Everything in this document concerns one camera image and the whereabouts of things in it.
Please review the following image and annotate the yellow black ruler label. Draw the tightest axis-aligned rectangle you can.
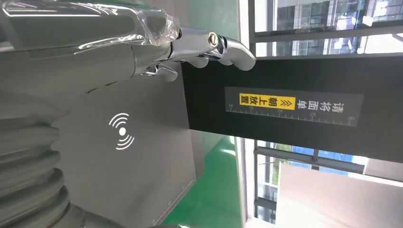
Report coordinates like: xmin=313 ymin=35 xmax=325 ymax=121
xmin=224 ymin=86 xmax=365 ymax=127

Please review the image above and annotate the dark framed window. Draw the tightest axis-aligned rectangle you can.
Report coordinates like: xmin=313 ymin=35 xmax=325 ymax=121
xmin=239 ymin=0 xmax=403 ymax=228

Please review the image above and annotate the black inbound scanner machine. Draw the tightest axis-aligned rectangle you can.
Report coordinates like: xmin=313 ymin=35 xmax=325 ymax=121
xmin=52 ymin=52 xmax=403 ymax=228

